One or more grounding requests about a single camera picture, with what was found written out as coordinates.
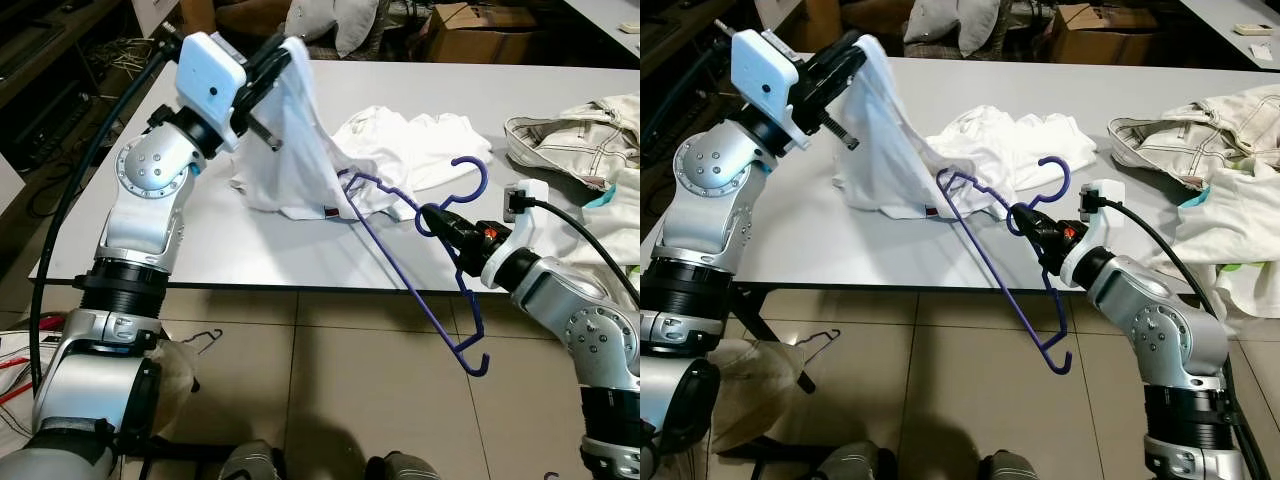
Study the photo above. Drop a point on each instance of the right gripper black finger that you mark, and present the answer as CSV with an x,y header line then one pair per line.
x,y
432,228
1028,210
1023,228
438,210

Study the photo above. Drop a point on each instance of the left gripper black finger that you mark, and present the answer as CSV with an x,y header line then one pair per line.
x,y
832,50
846,85
279,85
270,52

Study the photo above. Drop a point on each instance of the blue clothes hanger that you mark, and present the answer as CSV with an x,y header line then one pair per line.
x,y
400,269
1000,279

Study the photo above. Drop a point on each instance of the white t-shirt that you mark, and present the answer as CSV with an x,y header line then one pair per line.
x,y
430,140
1030,140
900,150
300,150

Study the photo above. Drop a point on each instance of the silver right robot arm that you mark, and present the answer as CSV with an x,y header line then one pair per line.
x,y
590,330
1170,330

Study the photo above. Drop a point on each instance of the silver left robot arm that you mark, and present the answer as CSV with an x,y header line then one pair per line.
x,y
715,220
150,200

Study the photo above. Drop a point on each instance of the brown chair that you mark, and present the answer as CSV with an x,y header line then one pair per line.
x,y
250,18

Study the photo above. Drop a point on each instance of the grey pillow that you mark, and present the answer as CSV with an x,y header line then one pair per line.
x,y
312,18
975,25
930,18
358,25

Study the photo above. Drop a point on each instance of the white panel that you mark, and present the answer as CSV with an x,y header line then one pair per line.
x,y
775,12
155,15

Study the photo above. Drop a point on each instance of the small teal object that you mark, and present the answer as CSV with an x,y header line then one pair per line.
x,y
594,200
1194,198

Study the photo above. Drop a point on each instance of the beige jeans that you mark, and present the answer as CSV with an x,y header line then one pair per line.
x,y
1180,140
570,140

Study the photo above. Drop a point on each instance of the white polo shirt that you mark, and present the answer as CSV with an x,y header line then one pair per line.
x,y
1230,230
620,220

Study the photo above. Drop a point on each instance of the large grey table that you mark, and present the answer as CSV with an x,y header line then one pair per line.
x,y
850,250
230,245

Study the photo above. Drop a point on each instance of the brown cardboard box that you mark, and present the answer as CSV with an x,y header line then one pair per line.
x,y
480,35
1095,35

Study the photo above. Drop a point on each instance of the dark low cabinet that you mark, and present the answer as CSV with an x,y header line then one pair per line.
x,y
50,80

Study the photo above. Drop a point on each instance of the beige garment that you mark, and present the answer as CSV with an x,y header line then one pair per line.
x,y
755,400
175,385

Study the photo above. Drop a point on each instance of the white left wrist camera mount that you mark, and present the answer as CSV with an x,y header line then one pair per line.
x,y
210,80
765,80

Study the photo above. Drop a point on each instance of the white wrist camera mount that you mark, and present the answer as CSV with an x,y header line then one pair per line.
x,y
527,198
765,80
1095,200
210,80

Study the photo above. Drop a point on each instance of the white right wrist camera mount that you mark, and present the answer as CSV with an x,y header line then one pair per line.
x,y
1095,200
527,198

